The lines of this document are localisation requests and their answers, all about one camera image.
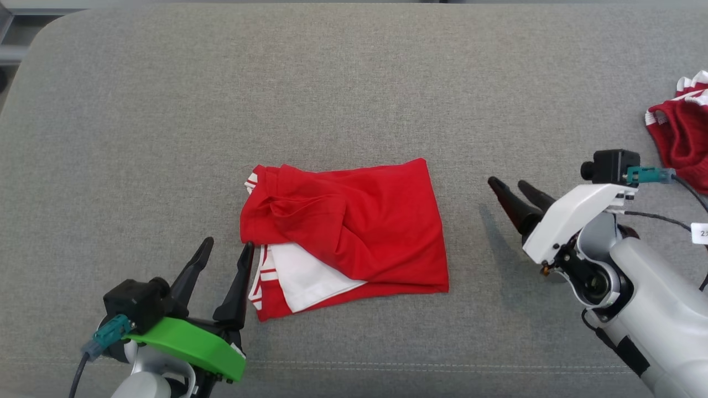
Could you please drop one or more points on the red white basketball jersey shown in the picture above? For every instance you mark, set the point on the red white basketball jersey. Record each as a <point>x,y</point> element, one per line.
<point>359,226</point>

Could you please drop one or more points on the red garment with white stripes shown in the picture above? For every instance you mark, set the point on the red garment with white stripes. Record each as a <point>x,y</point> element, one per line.
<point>683,132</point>

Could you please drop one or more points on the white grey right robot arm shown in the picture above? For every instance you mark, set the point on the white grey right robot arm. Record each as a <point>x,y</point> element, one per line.
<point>658,309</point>

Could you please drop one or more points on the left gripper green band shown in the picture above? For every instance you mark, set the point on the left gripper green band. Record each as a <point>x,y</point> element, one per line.
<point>188,344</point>

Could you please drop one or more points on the grey metal floor rail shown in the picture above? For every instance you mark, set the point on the grey metal floor rail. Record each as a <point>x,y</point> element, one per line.
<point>11,53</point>

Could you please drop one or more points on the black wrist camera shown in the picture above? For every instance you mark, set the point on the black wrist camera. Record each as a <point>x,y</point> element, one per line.
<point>611,166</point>
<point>135,304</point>

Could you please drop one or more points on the teal right camera connector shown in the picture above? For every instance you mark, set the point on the teal right camera connector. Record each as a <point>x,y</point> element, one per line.
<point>650,175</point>

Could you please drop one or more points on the teal camera connector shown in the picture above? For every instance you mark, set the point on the teal camera connector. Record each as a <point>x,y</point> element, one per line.
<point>110,334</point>
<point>650,175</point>

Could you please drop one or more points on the teal left camera connector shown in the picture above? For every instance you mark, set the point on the teal left camera connector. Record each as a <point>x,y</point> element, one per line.
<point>110,334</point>

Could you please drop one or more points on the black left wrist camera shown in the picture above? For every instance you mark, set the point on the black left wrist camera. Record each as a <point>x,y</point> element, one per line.
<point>135,304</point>

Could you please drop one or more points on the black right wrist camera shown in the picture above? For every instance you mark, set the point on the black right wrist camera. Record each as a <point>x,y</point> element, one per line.
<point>611,166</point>

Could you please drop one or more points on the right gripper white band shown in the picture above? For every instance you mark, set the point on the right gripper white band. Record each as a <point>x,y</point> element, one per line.
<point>569,215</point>

